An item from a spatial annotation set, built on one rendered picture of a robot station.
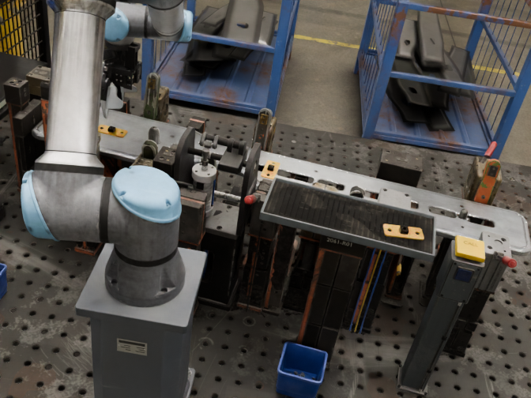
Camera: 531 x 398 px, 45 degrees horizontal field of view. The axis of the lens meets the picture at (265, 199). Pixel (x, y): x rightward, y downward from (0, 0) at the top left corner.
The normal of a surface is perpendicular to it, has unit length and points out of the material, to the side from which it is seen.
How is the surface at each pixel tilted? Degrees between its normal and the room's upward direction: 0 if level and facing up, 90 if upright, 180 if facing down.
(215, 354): 0
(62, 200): 54
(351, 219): 0
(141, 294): 72
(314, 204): 0
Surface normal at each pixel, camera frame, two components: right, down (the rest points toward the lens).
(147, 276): 0.18, 0.35
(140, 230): 0.05, 0.61
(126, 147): 0.13, -0.79
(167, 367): 0.62, 0.54
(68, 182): 0.31, 0.04
